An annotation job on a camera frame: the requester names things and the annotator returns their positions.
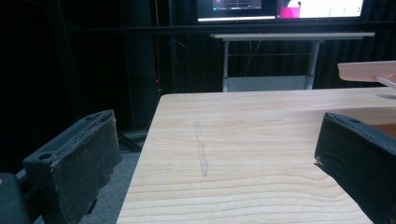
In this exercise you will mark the bright white and pink monitor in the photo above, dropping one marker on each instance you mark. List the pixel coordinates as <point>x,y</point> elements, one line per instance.
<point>320,8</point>

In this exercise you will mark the dark computer monitor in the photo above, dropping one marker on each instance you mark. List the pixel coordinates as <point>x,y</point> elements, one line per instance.
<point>237,9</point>

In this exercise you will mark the pink plastic tray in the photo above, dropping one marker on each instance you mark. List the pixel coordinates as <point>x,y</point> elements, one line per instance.
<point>367,72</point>

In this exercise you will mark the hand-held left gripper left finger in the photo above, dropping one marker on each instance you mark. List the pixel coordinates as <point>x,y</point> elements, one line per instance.
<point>77,161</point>

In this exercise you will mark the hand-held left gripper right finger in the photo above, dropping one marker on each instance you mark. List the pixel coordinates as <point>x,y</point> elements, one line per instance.
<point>358,155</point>

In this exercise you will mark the white desk with metal legs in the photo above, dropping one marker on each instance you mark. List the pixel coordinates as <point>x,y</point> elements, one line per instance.
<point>267,59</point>

